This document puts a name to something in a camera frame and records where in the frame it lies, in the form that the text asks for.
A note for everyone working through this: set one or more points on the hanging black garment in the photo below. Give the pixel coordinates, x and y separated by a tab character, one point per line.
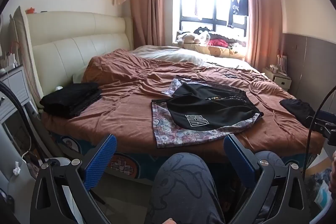
240	1

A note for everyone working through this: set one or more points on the bear patterned pants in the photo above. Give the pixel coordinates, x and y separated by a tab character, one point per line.
178	134

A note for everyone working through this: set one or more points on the red cloth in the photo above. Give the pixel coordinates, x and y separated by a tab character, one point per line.
218	43

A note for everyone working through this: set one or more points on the cream leather headboard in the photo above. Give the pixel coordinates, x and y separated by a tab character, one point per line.
71	35

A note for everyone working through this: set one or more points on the folded black clothes stack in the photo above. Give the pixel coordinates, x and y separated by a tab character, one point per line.
69	99

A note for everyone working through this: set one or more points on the small orange toy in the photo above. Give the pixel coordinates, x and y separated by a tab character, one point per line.
30	10

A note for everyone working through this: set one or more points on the grey dresser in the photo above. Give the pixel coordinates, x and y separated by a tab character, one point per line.
15	90

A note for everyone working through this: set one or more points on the white nightstand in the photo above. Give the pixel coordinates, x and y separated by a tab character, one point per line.
279	79

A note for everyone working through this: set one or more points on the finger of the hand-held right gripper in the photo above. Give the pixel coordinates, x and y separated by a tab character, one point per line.
326	127

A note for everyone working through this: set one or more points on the crumpled black cloth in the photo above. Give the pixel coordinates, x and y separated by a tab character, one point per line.
299	109

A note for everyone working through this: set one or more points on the white floor appliance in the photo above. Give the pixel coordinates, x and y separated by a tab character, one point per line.
59	160

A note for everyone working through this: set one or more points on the black framed window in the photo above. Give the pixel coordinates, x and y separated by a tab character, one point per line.
207	3

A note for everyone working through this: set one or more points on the small black device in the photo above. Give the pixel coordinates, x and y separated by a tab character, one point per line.
229	75

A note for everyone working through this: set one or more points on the brown blanket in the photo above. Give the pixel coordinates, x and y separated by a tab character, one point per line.
131	98

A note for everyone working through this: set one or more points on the beige padded board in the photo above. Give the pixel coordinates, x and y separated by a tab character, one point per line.
23	50

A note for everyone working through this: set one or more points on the dark ruffled cushion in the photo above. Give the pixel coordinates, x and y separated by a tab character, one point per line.
233	39

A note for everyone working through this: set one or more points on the black pants with white print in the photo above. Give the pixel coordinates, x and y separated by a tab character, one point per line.
210	113

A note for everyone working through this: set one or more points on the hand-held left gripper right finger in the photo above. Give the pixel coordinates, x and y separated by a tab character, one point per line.
240	161

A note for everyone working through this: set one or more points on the yellow bear print pillow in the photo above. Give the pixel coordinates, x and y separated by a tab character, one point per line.
218	50

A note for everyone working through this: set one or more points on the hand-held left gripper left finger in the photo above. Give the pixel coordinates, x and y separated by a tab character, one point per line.
101	161

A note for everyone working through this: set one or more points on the black and white plush toy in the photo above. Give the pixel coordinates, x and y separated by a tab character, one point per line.
202	35

